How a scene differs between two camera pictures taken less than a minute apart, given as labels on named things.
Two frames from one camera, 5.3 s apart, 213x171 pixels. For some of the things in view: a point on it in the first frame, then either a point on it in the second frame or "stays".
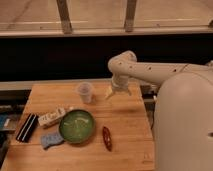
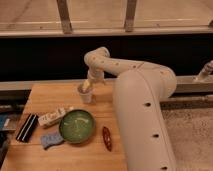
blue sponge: [50, 139] stays
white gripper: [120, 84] → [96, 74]
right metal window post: [129, 15] stays
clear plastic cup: [85, 92] stays
